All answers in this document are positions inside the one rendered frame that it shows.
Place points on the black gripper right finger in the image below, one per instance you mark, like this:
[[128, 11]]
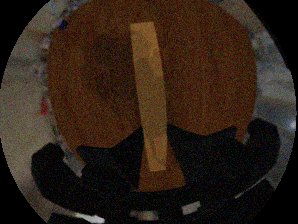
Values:
[[192, 150]]

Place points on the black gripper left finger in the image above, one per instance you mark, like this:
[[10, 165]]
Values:
[[125, 157]]

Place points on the tan bar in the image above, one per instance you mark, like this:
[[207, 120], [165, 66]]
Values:
[[150, 92]]

